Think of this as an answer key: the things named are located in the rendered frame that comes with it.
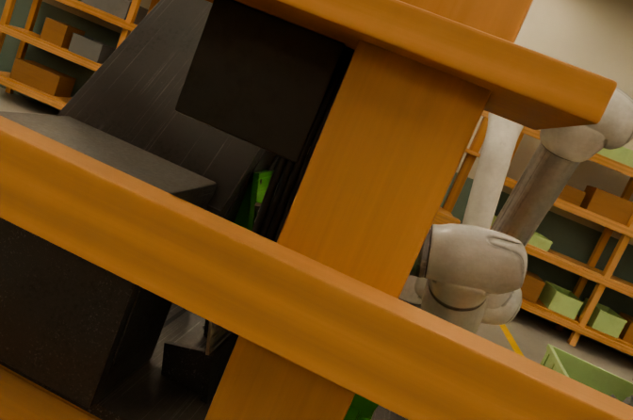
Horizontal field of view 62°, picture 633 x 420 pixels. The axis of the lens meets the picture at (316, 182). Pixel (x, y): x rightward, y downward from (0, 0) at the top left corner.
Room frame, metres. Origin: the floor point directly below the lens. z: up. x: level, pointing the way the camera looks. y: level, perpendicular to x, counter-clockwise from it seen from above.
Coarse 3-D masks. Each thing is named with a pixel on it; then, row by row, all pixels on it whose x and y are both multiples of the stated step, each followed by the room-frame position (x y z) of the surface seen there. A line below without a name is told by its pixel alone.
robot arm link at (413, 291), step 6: (414, 276) 1.47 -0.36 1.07; (408, 282) 1.47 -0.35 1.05; (414, 282) 1.47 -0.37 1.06; (420, 282) 1.46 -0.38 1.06; (426, 282) 1.46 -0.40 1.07; (408, 288) 1.47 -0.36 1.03; (414, 288) 1.47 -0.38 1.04; (420, 288) 1.46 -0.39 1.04; (402, 294) 1.47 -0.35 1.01; (408, 294) 1.47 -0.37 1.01; (414, 294) 1.47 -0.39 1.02; (420, 294) 1.47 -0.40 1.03; (408, 300) 1.47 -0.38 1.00; (414, 300) 1.48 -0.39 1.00; (420, 300) 1.49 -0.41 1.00
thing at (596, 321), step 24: (624, 168) 5.62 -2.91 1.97; (576, 192) 5.74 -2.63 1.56; (600, 192) 5.76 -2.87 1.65; (624, 192) 6.10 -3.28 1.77; (600, 216) 5.67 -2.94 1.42; (624, 216) 5.71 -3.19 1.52; (600, 240) 6.08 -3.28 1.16; (624, 240) 5.64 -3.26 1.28; (576, 264) 5.70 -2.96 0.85; (528, 288) 5.76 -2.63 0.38; (552, 288) 5.84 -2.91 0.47; (576, 288) 6.07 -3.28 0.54; (600, 288) 5.64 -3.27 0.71; (624, 288) 5.58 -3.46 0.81; (552, 312) 5.67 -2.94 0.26; (576, 312) 5.69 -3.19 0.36; (600, 312) 5.67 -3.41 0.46; (576, 336) 5.63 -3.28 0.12; (600, 336) 5.58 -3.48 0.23; (624, 336) 5.69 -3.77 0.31
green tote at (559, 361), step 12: (552, 348) 1.71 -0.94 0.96; (552, 360) 1.65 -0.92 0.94; (564, 360) 1.73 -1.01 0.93; (576, 360) 1.72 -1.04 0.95; (564, 372) 1.52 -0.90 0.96; (576, 372) 1.72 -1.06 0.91; (588, 372) 1.72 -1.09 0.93; (600, 372) 1.71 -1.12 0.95; (588, 384) 1.71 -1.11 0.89; (600, 384) 1.71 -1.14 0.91; (612, 384) 1.70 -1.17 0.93; (624, 384) 1.69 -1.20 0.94; (624, 396) 1.69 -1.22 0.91
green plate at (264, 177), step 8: (256, 176) 0.91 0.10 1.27; (264, 176) 0.94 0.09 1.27; (256, 184) 0.91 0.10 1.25; (264, 184) 0.94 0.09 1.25; (248, 192) 0.92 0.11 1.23; (256, 192) 0.91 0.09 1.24; (264, 192) 0.95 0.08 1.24; (248, 200) 0.92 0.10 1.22; (256, 200) 0.91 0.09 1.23; (240, 208) 0.92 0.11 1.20; (248, 208) 0.92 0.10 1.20; (240, 216) 0.92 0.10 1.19; (248, 216) 0.91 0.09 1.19; (240, 224) 0.92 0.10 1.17; (248, 224) 0.90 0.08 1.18
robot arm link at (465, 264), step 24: (432, 240) 0.82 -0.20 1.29; (456, 240) 0.81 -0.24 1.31; (480, 240) 0.81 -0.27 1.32; (504, 240) 0.82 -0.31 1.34; (432, 264) 0.81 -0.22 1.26; (456, 264) 0.80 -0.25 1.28; (480, 264) 0.79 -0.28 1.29; (504, 264) 0.79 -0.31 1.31; (432, 288) 0.86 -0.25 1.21; (456, 288) 0.82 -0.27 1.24; (480, 288) 0.81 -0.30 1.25; (504, 288) 0.80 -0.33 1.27
